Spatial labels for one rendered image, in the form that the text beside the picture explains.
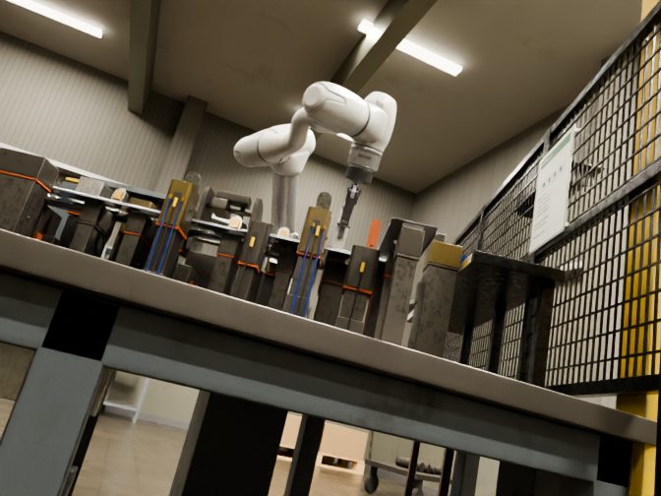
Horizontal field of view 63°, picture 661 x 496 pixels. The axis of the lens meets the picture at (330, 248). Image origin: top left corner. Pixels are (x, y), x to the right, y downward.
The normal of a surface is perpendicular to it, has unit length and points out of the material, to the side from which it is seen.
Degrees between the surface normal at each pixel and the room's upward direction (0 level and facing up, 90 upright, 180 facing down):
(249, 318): 90
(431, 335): 90
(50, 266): 90
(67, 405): 90
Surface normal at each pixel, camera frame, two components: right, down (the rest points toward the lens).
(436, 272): 0.04, -0.29
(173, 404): 0.36, -0.20
